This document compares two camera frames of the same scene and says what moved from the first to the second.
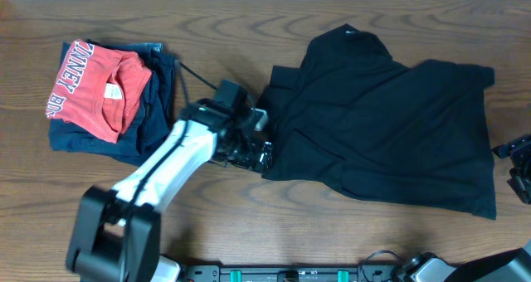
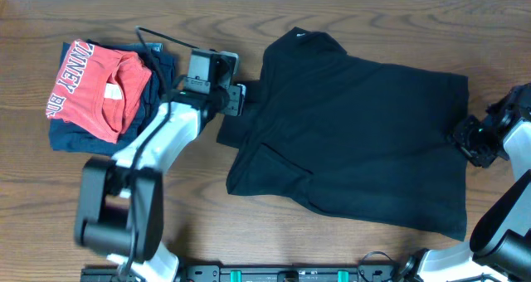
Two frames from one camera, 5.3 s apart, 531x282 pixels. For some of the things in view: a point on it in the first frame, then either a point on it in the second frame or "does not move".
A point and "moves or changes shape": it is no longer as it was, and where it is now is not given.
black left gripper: [265, 158] to [240, 99]
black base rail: [292, 273] does not move
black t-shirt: [355, 116] moves or changes shape
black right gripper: [518, 176] to [468, 140]
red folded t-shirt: [99, 89] does not move
